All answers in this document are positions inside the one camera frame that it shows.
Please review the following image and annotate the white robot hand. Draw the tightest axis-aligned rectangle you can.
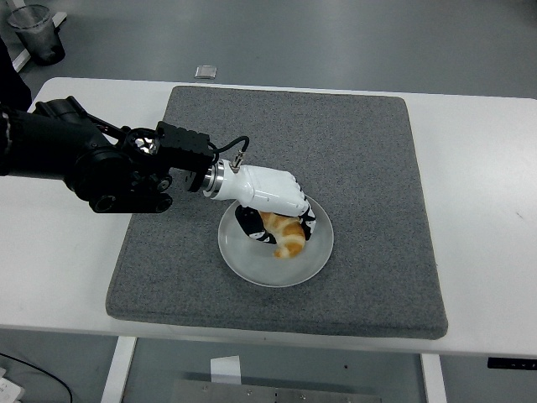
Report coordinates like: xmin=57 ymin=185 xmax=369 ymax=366
xmin=217 ymin=165 xmax=318 ymax=246

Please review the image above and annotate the golden croissant bread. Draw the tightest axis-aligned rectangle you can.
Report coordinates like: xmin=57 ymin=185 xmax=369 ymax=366
xmin=258 ymin=212 xmax=306 ymax=259

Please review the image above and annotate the pale grey round plate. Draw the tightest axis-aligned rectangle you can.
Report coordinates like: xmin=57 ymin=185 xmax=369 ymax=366
xmin=216 ymin=196 xmax=335 ymax=289

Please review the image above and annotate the grey metal plate with screws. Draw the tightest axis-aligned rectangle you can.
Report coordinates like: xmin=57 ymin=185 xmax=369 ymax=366
xmin=171 ymin=379 xmax=378 ymax=403

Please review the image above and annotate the grey felt mat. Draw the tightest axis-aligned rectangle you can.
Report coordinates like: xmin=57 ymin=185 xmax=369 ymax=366
xmin=104 ymin=86 xmax=449 ymax=340

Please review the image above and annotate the white paper piece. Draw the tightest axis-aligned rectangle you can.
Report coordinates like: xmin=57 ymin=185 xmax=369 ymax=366
xmin=209 ymin=355 xmax=242 ymax=385

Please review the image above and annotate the white table leg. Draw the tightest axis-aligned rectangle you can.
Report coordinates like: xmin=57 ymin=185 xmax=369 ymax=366
xmin=100 ymin=335 xmax=138 ymax=403
xmin=419 ymin=353 xmax=448 ymax=403

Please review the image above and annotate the person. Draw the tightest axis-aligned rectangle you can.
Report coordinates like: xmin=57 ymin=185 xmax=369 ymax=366
xmin=0 ymin=39 xmax=33 ymax=113

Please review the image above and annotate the black mesh waste bin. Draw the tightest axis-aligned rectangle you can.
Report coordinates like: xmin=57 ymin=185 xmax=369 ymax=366
xmin=6 ymin=4 xmax=66 ymax=66

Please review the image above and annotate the black table control panel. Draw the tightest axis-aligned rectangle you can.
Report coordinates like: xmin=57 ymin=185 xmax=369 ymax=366
xmin=487 ymin=357 xmax=537 ymax=371

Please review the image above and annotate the white power strip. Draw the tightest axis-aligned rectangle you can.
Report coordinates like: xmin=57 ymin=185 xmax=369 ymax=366
xmin=0 ymin=367 xmax=25 ymax=403

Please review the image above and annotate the black floor cable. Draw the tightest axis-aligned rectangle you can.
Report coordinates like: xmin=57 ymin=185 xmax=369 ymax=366
xmin=0 ymin=352 xmax=73 ymax=403

